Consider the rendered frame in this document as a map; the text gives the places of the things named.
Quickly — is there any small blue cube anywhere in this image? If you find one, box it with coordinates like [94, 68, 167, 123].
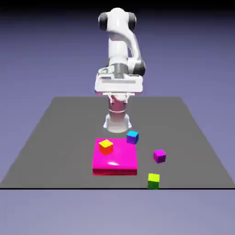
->
[126, 130, 140, 145]

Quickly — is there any small green cube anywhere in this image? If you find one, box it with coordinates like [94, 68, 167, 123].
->
[147, 173, 160, 190]

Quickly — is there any small orange cube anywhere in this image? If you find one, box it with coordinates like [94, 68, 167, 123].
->
[98, 139, 114, 156]

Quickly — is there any small purple cube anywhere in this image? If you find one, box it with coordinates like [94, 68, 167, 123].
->
[153, 149, 166, 164]

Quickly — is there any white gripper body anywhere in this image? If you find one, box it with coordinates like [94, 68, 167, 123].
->
[94, 73, 144, 97]

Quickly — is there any large pink box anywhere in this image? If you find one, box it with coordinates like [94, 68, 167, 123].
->
[92, 138, 138, 176]

